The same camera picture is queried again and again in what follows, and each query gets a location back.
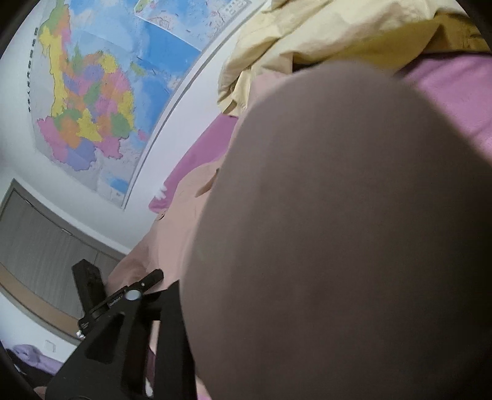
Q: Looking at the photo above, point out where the pale yellow cloth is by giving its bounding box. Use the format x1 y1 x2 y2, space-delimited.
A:
216 0 492 116

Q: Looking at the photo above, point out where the lilac cloth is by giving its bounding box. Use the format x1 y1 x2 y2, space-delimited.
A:
11 343 68 375

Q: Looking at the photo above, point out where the colourful wall map poster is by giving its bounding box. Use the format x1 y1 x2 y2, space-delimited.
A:
28 0 270 210

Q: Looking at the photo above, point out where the grey wardrobe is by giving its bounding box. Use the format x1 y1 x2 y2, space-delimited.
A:
0 178 132 344

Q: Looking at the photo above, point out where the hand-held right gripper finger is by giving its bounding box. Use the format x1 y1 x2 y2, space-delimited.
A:
45 280 197 400

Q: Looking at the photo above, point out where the pink printed bedsheet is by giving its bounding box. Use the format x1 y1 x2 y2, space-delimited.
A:
144 50 492 400

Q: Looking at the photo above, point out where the peach garment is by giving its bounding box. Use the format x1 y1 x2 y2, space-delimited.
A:
105 62 492 400

